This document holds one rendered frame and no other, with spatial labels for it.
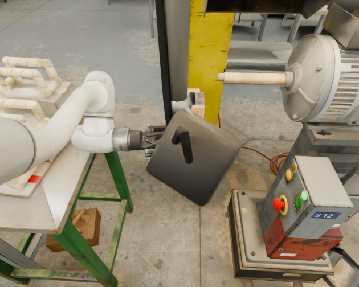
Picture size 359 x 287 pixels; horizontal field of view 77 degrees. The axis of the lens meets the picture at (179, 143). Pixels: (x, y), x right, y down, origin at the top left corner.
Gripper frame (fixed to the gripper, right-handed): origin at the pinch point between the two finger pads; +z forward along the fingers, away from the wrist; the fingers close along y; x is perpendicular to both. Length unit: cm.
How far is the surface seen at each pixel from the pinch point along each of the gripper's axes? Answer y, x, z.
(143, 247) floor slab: 15, -101, -24
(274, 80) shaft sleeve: -4.9, 24.8, 25.3
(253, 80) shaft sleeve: -5.0, 24.5, 19.3
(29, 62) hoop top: -24, 15, -61
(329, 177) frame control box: 21.8, 14.7, 37.1
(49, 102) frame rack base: -12, 6, -52
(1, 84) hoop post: -17, 10, -70
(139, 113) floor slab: -130, -117, -47
